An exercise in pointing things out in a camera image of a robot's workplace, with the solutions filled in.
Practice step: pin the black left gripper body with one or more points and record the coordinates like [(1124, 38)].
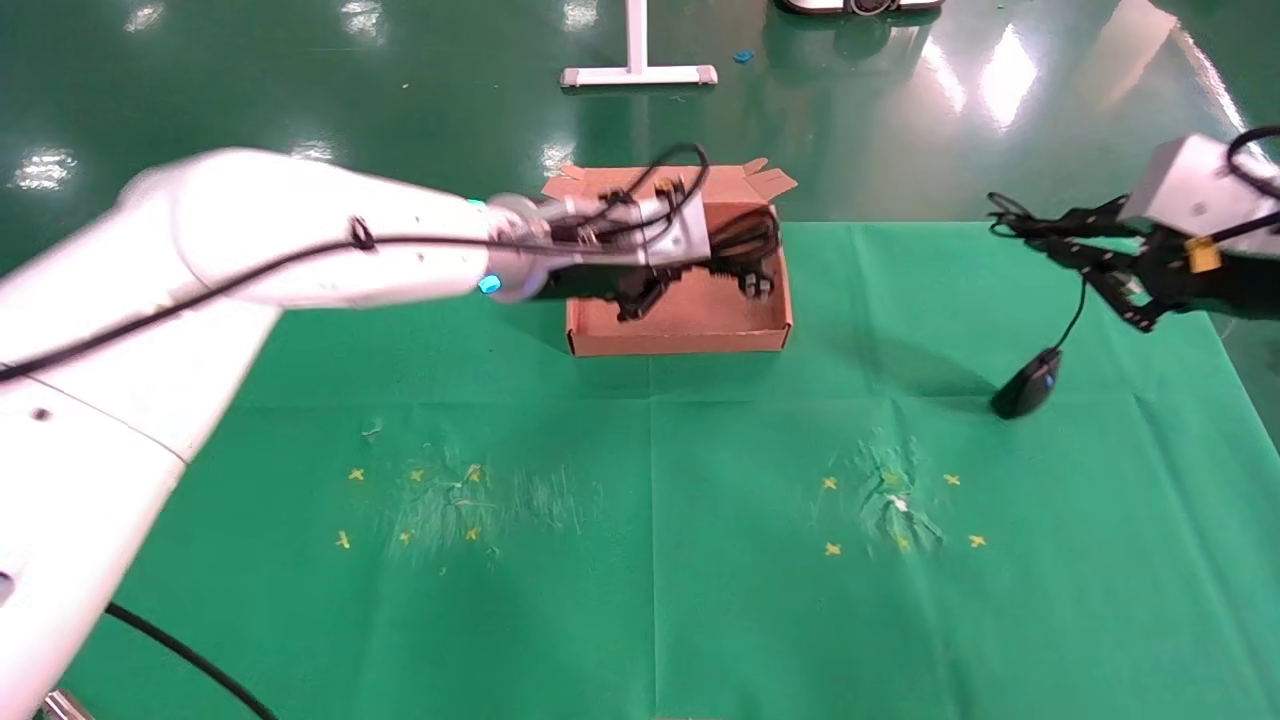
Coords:
[(600, 282)]

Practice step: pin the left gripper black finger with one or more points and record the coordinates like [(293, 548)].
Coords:
[(638, 300)]

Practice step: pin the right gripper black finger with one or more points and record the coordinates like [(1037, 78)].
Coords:
[(1110, 285), (1085, 222)]

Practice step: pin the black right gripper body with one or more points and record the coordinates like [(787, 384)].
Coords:
[(1210, 285)]

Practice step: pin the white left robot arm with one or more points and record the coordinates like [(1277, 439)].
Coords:
[(250, 230)]

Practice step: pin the open brown cardboard box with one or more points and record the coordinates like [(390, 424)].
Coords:
[(700, 325)]

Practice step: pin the green table cloth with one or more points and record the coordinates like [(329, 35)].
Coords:
[(650, 480)]

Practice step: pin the white stand base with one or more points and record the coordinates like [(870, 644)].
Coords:
[(640, 75)]

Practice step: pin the dark grey machine base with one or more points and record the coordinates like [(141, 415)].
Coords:
[(860, 6)]

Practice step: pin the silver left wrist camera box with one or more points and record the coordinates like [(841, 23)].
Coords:
[(685, 235)]

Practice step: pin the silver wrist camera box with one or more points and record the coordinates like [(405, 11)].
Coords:
[(1190, 185), (685, 235)]

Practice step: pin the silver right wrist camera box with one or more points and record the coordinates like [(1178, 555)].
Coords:
[(1190, 185)]

